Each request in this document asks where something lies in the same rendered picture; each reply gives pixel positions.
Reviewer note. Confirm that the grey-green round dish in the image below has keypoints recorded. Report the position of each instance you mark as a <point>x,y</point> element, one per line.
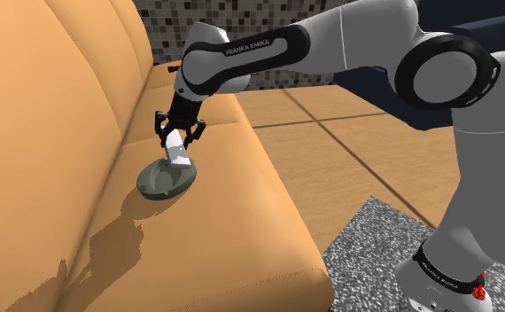
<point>157,183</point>

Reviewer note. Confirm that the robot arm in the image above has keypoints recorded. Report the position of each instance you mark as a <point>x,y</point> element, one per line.
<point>365,39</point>

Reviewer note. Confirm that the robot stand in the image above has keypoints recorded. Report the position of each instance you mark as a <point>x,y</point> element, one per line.
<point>365,259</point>

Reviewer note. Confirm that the white rectangular block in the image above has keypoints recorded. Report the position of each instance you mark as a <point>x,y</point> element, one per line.
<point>177,152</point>

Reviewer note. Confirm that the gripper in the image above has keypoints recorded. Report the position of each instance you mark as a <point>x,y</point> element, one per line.
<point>182,111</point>

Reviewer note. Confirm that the dark blue furniture piece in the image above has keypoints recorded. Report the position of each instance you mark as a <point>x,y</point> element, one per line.
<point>386,96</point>

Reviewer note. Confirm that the orange sofa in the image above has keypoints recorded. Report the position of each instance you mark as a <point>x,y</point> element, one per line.
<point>218,224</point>

